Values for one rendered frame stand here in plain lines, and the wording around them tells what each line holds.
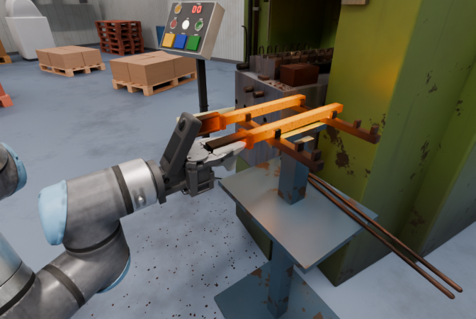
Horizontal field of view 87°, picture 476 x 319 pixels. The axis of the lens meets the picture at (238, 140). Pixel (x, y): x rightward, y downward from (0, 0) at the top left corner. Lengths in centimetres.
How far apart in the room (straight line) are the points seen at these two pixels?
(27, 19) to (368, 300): 783
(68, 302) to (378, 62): 92
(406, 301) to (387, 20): 120
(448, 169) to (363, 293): 67
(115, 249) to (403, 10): 88
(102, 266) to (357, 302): 117
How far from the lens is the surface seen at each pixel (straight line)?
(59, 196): 46
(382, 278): 158
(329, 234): 75
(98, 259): 52
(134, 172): 46
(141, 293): 145
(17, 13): 791
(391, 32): 89
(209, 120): 65
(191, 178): 50
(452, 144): 134
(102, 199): 45
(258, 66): 116
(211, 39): 143
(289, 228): 73
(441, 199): 144
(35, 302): 50
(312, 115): 70
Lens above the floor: 118
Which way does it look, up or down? 28 degrees down
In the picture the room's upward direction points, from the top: straight up
